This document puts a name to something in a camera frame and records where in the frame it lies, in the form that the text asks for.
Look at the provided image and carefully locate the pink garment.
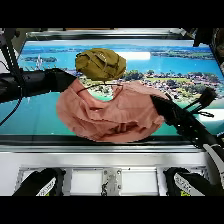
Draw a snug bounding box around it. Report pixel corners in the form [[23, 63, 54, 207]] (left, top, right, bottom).
[[55, 77, 170, 145]]

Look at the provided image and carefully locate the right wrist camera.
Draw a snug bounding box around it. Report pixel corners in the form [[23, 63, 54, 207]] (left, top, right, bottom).
[[184, 86, 218, 118]]

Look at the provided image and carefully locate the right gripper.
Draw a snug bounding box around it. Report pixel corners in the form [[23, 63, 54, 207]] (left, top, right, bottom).
[[150, 94, 183, 127]]

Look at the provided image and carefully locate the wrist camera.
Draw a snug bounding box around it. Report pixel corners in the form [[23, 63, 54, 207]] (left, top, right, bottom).
[[184, 86, 218, 118], [0, 28, 25, 97]]

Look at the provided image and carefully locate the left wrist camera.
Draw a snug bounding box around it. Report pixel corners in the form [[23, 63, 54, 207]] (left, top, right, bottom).
[[0, 28, 25, 97]]

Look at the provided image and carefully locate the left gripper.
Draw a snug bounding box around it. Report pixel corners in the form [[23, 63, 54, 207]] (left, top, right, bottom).
[[33, 67, 79, 96]]

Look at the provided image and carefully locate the black cable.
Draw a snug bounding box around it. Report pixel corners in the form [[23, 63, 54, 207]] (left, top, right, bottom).
[[0, 95, 24, 127]]

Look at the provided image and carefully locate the olive green garment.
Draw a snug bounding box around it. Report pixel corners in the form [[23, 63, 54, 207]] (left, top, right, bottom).
[[74, 47, 128, 82]]

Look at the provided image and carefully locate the silver frame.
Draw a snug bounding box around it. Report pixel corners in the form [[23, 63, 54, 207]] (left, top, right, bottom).
[[0, 28, 224, 197]]

